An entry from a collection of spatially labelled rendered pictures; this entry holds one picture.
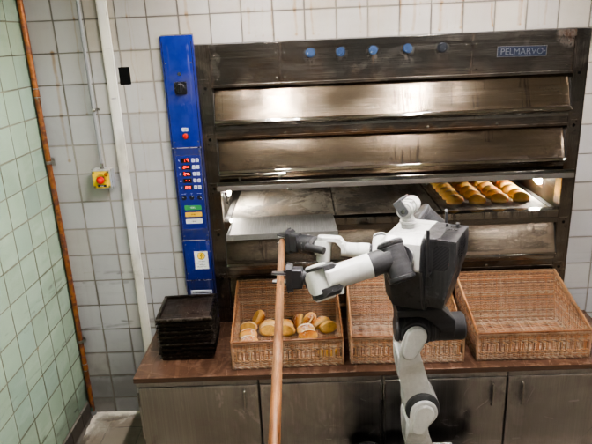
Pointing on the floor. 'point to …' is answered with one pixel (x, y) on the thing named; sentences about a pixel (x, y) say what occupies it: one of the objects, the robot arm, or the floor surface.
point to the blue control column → (179, 103)
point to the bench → (363, 400)
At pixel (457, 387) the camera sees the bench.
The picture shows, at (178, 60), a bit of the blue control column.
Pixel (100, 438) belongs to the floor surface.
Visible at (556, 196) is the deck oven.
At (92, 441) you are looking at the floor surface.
